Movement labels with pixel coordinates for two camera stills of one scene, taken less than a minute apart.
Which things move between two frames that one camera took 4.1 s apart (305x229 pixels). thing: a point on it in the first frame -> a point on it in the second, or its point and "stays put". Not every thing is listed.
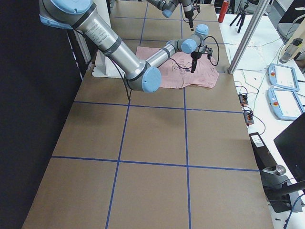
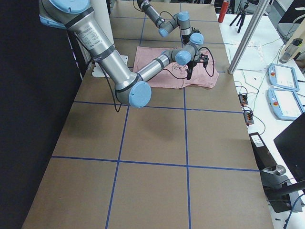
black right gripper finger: (194, 65) -> (189, 73)
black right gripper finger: (193, 67) -> (189, 74)
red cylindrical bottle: (224, 9) stays put
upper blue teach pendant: (283, 77) stays put
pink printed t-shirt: (177, 71) stays put
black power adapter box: (264, 158) stays put
